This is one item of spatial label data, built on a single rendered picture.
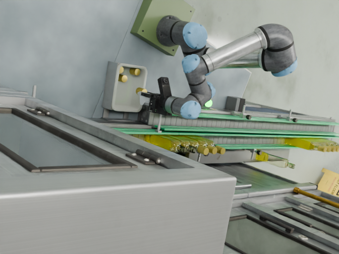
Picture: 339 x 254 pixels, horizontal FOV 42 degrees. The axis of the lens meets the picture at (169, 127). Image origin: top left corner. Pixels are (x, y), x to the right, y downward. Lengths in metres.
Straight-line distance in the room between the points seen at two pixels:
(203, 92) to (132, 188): 1.33
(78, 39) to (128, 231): 1.55
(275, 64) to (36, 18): 1.02
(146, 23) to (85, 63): 0.35
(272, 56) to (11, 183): 1.57
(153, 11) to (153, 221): 1.68
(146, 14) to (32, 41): 0.56
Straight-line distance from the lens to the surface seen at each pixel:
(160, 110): 1.94
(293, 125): 3.10
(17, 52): 1.94
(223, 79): 2.67
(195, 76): 1.80
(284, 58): 1.95
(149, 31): 2.19
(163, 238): 0.61
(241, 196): 1.97
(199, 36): 2.09
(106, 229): 0.55
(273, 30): 1.89
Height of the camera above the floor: 2.54
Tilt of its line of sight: 47 degrees down
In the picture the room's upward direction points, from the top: 108 degrees clockwise
